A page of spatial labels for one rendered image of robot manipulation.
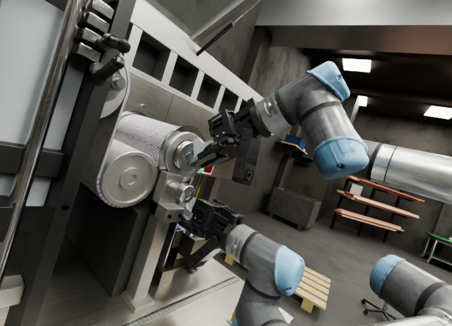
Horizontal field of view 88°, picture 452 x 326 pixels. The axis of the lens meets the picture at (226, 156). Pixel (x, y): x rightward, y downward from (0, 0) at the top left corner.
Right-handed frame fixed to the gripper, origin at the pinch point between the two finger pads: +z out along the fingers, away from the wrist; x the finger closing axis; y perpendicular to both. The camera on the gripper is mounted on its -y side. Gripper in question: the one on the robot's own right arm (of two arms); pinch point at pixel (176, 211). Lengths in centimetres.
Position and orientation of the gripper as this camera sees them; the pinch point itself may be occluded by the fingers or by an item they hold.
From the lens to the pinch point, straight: 67.8
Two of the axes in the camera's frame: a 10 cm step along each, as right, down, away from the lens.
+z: -7.5, -2.6, 6.1
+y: 3.1, -9.5, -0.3
